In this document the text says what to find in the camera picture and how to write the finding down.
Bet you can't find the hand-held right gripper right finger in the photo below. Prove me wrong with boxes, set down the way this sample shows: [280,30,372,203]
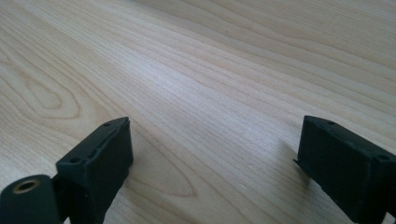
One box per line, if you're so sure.
[293,115,396,224]

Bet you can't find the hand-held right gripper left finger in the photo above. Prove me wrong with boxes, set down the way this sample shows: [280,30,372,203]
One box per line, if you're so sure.
[55,116,134,224]

